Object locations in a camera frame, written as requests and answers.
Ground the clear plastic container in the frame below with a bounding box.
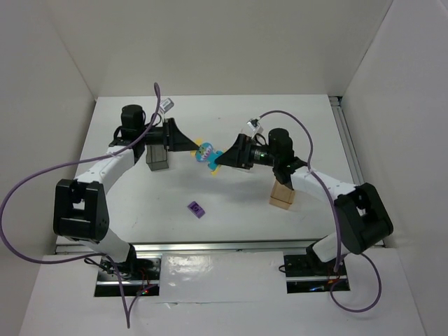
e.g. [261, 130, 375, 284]
[233, 165, 252, 173]

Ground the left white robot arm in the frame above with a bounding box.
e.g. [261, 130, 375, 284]
[53, 104, 199, 272]

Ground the aluminium rail front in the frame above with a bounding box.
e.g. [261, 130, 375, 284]
[55, 238, 316, 255]

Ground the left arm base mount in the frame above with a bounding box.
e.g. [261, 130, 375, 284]
[84, 258, 162, 298]

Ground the smoky grey plastic container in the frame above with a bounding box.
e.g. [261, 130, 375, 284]
[146, 145, 169, 172]

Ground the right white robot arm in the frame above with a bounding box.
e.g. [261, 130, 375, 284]
[215, 128, 393, 264]

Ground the aluminium rail right side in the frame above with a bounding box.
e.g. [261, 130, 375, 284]
[328, 95, 385, 248]

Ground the teal lego figure piece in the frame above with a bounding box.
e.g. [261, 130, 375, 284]
[194, 142, 223, 171]

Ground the purple sloped lego brick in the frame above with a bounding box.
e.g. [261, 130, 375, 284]
[187, 201, 206, 218]

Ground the orange tinted plastic container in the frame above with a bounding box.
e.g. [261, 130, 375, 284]
[269, 181, 295, 210]

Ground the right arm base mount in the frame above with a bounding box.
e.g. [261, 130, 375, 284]
[278, 254, 350, 294]

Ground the aluminium rail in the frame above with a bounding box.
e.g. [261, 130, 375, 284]
[55, 238, 316, 255]
[328, 95, 385, 248]

